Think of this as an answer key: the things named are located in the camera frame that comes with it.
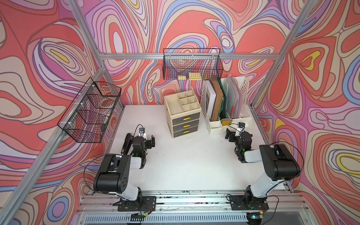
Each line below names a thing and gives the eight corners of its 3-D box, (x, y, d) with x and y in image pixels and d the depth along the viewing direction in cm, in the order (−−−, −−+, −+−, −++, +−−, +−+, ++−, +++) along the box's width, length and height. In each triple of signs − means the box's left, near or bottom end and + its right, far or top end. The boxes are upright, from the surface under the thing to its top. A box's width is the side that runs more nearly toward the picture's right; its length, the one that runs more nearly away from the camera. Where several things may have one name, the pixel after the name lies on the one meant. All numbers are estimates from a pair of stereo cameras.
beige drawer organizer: (171, 140, 100) (168, 115, 79) (167, 120, 112) (163, 94, 92) (198, 134, 103) (202, 109, 82) (191, 115, 115) (193, 89, 95)
